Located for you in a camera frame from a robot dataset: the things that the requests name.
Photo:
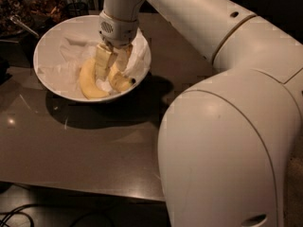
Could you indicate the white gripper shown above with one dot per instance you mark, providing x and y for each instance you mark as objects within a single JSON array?
[{"x": 120, "y": 32}]

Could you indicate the yellow banana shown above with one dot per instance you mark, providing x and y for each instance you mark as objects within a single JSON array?
[
  {"x": 118, "y": 81},
  {"x": 87, "y": 81}
]

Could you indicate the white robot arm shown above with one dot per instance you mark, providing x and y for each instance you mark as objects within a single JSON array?
[{"x": 224, "y": 143}]

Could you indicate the white bowl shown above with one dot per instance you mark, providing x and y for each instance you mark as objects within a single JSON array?
[{"x": 73, "y": 62}]

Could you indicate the glass bowl with snacks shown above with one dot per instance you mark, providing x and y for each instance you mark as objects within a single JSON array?
[{"x": 31, "y": 13}]

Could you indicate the white paper liner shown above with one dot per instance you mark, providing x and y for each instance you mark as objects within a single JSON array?
[{"x": 60, "y": 53}]

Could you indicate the dark cup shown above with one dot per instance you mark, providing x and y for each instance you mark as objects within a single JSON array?
[{"x": 76, "y": 9}]

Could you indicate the metal spoon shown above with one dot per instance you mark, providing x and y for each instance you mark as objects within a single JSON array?
[{"x": 19, "y": 23}]

